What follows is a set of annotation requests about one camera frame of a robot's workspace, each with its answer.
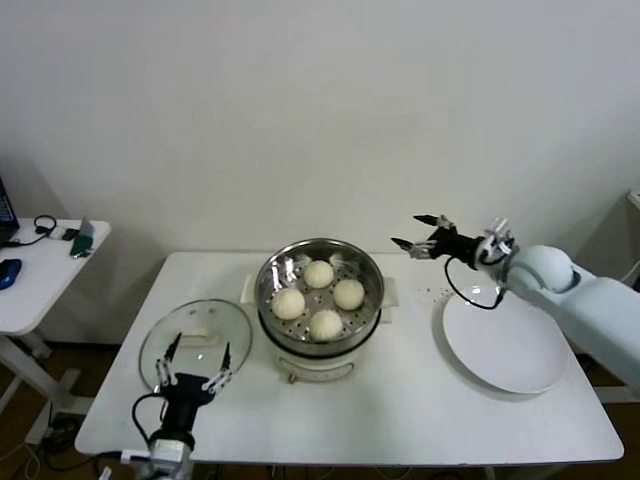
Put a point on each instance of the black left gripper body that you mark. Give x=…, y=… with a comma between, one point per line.
x=186, y=392

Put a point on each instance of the white oval plate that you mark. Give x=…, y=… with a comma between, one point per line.
x=500, y=350

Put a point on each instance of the white steamed baozi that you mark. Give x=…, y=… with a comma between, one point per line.
x=288, y=304
x=326, y=325
x=348, y=294
x=318, y=274

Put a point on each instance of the white side table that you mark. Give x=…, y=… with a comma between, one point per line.
x=50, y=290

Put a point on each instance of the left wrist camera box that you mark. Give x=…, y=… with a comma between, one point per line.
x=136, y=455

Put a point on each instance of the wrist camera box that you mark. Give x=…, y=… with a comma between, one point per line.
x=136, y=455
x=497, y=240

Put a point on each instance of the dark laptop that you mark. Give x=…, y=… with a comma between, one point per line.
x=5, y=210

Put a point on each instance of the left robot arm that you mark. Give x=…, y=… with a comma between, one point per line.
x=172, y=460

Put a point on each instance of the scattered brown crumbs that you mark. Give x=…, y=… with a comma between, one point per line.
x=440, y=291

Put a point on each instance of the blue computer mouse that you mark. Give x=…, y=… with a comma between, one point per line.
x=9, y=272

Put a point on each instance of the round glass pot lid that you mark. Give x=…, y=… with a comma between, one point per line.
x=227, y=320

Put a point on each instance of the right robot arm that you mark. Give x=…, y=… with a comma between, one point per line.
x=575, y=305

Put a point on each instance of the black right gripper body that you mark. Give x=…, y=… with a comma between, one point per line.
x=457, y=246

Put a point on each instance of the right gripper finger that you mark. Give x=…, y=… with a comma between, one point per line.
x=437, y=222
x=420, y=250

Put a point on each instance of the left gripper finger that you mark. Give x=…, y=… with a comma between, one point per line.
x=225, y=372
x=164, y=370

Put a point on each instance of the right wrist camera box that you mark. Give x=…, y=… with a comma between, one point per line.
x=497, y=240

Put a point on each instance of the grey floor power strip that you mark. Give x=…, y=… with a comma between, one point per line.
x=62, y=425

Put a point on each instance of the stainless steel steamer basket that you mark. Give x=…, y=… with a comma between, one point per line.
x=370, y=285

